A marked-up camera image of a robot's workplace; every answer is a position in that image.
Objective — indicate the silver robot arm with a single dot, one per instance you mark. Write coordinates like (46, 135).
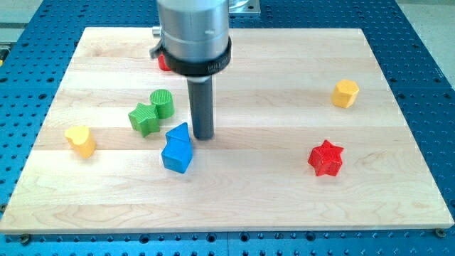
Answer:
(194, 36)

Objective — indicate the red circle block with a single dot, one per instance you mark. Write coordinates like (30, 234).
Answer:
(162, 63)

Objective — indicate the yellow heart block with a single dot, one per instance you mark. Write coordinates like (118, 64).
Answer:
(81, 140)

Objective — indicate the blue triangle block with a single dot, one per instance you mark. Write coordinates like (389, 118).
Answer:
(179, 133)

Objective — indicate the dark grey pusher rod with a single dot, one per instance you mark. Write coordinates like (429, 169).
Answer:
(200, 92)

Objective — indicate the blue cube block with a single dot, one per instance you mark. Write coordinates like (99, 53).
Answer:
(177, 155)

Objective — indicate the green cylinder block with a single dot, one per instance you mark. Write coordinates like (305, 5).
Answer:
(162, 99)

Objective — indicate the wooden board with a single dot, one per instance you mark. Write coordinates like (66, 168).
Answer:
(272, 107)

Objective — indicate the green star block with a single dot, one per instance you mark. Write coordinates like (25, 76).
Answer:
(144, 119)

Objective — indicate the red star block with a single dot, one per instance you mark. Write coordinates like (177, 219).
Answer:
(326, 159)

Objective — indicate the yellow hexagon block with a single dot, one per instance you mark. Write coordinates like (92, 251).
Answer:
(345, 93)

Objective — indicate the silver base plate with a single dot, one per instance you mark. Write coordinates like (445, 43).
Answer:
(244, 8)

